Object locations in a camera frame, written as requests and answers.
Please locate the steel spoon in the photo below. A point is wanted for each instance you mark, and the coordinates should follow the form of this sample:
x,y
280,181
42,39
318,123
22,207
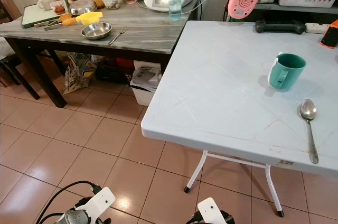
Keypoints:
x,y
307,110

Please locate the white mug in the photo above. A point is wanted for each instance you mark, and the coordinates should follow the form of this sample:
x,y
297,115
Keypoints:
x,y
45,1

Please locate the yellow plastic bowl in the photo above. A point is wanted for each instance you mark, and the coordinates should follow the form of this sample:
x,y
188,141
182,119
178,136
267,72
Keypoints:
x,y
90,18

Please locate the clear lidded food container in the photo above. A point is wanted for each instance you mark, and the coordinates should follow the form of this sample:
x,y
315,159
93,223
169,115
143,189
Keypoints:
x,y
113,0

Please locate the small cup with red sauce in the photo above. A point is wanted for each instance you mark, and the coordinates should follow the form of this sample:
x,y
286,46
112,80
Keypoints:
x,y
58,7

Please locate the printed snack bag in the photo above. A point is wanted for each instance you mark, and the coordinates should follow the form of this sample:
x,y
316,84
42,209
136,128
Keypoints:
x,y
79,73

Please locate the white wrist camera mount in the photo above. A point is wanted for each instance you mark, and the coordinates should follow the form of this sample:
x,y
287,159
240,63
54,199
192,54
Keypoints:
x,y
99,202
211,211

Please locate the green cutting board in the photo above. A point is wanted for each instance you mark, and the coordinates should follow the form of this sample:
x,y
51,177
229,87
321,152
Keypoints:
x,y
33,18

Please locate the steel plate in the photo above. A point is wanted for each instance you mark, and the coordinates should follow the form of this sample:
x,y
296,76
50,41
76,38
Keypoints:
x,y
82,7

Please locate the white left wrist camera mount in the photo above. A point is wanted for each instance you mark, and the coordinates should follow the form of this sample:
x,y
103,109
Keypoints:
x,y
99,202

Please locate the teal ceramic mug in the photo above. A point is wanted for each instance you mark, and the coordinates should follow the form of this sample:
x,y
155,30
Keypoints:
x,y
290,71

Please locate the grey wooden table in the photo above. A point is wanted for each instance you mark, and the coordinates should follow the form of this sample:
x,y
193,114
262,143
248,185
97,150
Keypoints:
x,y
148,36

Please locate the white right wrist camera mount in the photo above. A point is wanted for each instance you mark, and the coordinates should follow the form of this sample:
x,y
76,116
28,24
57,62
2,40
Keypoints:
x,y
211,211

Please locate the white folding table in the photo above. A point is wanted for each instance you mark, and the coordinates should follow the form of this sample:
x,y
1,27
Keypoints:
x,y
222,92

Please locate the orange and black object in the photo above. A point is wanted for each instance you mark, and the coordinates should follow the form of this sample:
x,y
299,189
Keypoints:
x,y
330,35

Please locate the white plastic bin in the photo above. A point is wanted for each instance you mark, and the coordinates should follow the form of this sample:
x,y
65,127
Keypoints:
x,y
145,93

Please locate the white power strip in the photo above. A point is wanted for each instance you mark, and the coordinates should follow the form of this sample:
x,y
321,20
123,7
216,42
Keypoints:
x,y
317,28

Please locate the steel bowl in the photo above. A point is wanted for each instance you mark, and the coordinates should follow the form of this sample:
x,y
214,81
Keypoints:
x,y
96,31

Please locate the black dumbbell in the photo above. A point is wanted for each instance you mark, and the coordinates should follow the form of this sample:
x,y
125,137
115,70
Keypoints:
x,y
280,26

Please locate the steel fork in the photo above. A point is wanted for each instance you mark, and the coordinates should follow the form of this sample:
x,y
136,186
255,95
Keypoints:
x,y
117,36

